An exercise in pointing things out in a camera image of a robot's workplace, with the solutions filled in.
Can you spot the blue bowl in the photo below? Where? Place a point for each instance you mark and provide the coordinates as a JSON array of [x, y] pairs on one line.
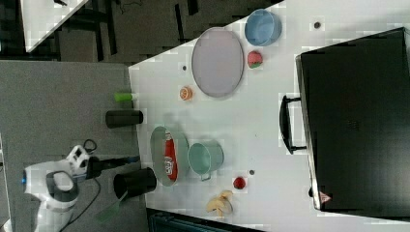
[[262, 28]]

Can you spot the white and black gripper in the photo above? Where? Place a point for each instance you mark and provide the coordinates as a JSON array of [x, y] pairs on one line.
[[84, 166]]

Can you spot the black cylinder lower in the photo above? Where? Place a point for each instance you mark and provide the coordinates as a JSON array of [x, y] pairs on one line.
[[135, 183]]

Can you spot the grey round plate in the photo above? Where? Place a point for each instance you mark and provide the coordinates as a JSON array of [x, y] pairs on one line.
[[217, 62]]

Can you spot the red toy strawberry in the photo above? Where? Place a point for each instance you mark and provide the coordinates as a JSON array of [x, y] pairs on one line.
[[254, 59]]

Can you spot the green marker cap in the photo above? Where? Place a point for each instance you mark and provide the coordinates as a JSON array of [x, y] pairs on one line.
[[125, 97]]

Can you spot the green metal strainer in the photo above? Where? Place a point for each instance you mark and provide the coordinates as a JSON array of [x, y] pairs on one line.
[[157, 147]]

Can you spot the green flat tool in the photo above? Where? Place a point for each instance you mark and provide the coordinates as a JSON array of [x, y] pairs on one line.
[[111, 211]]

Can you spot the black cylinder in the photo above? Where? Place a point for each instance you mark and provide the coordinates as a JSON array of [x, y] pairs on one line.
[[135, 183], [123, 118]]

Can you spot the black toaster oven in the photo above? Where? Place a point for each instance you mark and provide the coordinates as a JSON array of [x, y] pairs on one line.
[[355, 100]]

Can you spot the small red toy fruit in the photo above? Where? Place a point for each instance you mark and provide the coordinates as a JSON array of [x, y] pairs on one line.
[[239, 183]]

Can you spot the red ketchup bottle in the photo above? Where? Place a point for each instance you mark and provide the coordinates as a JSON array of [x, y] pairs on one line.
[[170, 164]]

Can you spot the orange slice toy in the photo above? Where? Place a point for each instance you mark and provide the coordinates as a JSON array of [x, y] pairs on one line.
[[186, 93]]

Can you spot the green metal cup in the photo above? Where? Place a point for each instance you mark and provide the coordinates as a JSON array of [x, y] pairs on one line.
[[205, 157]]

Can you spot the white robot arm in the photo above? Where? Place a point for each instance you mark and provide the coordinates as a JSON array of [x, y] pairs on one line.
[[55, 184]]

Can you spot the black cylinder upper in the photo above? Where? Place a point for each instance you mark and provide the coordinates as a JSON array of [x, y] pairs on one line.
[[123, 118]]

